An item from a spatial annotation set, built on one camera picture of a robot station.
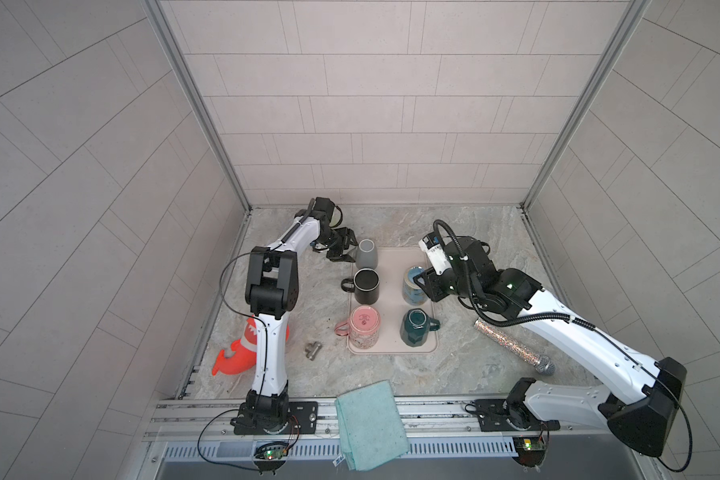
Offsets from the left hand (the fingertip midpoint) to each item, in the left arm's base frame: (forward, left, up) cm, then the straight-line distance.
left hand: (366, 239), depth 97 cm
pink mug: (-31, 0, +3) cm, 31 cm away
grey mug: (-6, 0, -1) cm, 6 cm away
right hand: (-22, -13, +13) cm, 29 cm away
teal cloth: (-51, -2, -6) cm, 52 cm away
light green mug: (0, +9, +11) cm, 14 cm away
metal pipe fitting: (-34, +14, -6) cm, 37 cm away
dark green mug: (-30, -13, +3) cm, 33 cm away
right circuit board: (-55, -39, -7) cm, 68 cm away
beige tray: (-5, -9, -8) cm, 12 cm away
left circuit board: (-56, +20, -3) cm, 59 cm away
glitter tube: (-32, -39, -4) cm, 51 cm away
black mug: (-18, 0, +3) cm, 19 cm away
